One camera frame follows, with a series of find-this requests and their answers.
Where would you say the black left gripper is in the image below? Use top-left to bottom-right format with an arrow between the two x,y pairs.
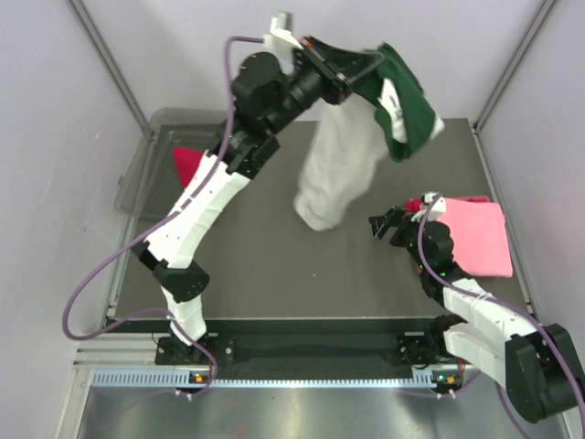
263,33 -> 381,134

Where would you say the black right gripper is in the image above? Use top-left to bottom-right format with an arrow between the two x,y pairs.
369,206 -> 437,271

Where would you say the white and green t-shirt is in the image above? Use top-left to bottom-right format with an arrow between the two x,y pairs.
293,43 -> 444,231

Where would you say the pink t-shirt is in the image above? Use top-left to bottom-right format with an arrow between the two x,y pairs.
437,198 -> 514,278

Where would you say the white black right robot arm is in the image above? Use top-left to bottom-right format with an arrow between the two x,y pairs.
368,192 -> 584,423

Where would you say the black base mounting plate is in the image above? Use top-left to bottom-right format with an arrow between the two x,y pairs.
154,318 -> 481,369

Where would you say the crimson red t-shirt in bin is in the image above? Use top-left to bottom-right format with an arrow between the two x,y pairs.
172,147 -> 203,188

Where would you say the clear grey plastic bin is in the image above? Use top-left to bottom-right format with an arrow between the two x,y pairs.
114,108 -> 227,221

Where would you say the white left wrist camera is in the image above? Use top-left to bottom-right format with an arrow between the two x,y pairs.
263,11 -> 303,63

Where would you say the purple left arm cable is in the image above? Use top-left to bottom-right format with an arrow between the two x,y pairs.
61,35 -> 275,403

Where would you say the right aluminium frame post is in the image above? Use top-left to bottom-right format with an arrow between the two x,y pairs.
471,0 -> 558,134

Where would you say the aluminium frame post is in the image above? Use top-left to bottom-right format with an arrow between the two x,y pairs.
65,0 -> 150,133
471,0 -> 558,134

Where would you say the left aluminium frame post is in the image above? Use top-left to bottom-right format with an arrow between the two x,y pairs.
65,0 -> 150,133

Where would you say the grey slotted cable duct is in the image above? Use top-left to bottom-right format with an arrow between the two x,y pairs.
90,365 -> 463,390

